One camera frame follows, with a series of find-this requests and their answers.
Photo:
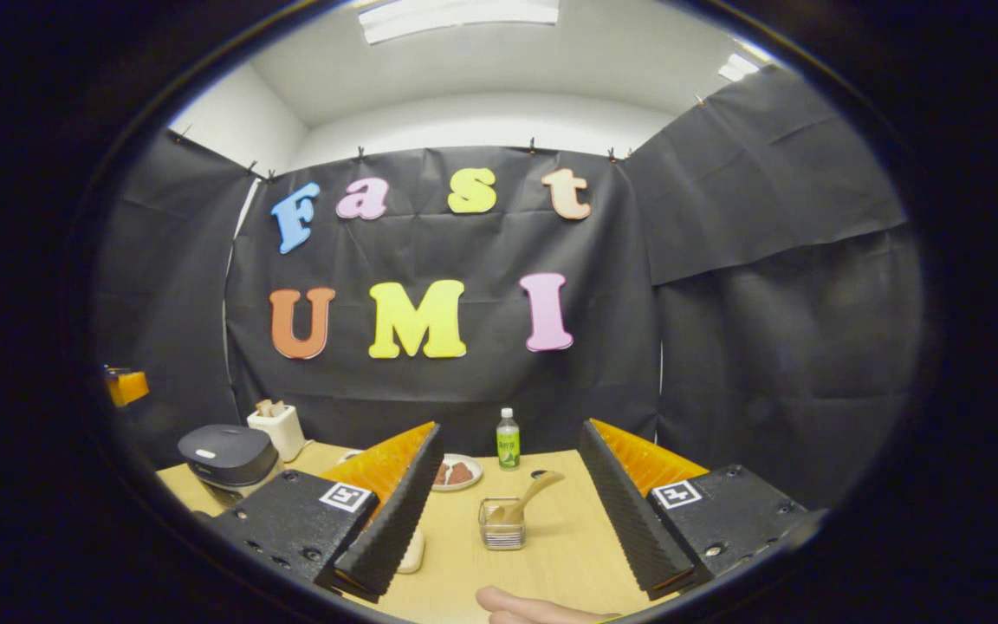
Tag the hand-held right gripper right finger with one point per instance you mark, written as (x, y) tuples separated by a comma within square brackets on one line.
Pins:
[(629, 520)]

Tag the white round plate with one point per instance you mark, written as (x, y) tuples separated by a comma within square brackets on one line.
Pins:
[(475, 472)]

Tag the toast slice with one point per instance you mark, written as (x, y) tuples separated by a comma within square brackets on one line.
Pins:
[(264, 410), (280, 407)]

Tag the small ceiling light panel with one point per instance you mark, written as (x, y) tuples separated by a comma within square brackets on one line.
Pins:
[(740, 68)]

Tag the dark grey rice cooker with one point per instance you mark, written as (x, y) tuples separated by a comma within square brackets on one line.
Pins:
[(226, 455)]

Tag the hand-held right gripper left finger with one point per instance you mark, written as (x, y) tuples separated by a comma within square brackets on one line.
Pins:
[(395, 520)]

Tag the white rice container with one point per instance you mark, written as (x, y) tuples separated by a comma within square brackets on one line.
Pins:
[(412, 553)]

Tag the wooden spoon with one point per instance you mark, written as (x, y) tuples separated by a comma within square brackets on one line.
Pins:
[(534, 490)]

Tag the large ceiling light panel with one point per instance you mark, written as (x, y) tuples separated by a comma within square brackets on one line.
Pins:
[(460, 17)]

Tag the white divided bean dish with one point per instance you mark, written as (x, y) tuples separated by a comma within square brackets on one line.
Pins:
[(350, 456)]

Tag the white toaster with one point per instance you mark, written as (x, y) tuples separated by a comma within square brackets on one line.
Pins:
[(278, 438)]

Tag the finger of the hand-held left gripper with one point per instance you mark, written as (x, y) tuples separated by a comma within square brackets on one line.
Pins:
[(128, 387)]

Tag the green drink bottle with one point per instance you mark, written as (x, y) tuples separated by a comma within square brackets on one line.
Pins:
[(508, 446)]

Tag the brown meat piece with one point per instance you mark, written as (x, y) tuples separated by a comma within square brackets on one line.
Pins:
[(442, 475), (461, 473)]

